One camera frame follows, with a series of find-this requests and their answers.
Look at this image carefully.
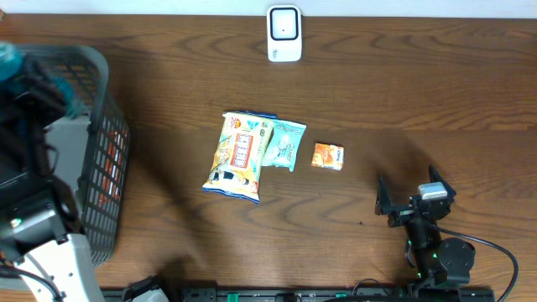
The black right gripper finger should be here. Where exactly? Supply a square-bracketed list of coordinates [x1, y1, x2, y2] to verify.
[428, 164, 456, 197]
[375, 175, 392, 216]

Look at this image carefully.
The grey plastic basket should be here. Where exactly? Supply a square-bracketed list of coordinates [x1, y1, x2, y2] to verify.
[20, 44, 131, 266]

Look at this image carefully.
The small orange tissue pack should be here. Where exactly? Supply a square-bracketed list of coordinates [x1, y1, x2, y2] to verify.
[311, 143, 344, 170]

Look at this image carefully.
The red snack bar wrapper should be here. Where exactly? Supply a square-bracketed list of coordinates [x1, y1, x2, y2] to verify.
[92, 128, 129, 211]

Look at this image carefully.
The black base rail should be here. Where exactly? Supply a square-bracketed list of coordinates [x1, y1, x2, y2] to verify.
[164, 284, 495, 302]

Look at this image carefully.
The light green snack pouch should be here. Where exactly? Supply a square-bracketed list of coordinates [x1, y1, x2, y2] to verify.
[262, 120, 307, 172]

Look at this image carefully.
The teal mouthwash bottle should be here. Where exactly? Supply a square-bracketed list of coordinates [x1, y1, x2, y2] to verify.
[1, 41, 86, 126]

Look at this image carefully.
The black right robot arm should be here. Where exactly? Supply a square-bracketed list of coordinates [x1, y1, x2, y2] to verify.
[375, 165, 475, 293]

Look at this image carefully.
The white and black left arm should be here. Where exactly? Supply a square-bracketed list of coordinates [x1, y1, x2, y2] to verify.
[1, 55, 169, 301]

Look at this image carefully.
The large yellow snack bag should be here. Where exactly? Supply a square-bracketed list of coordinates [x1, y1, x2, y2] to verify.
[202, 111, 276, 204]

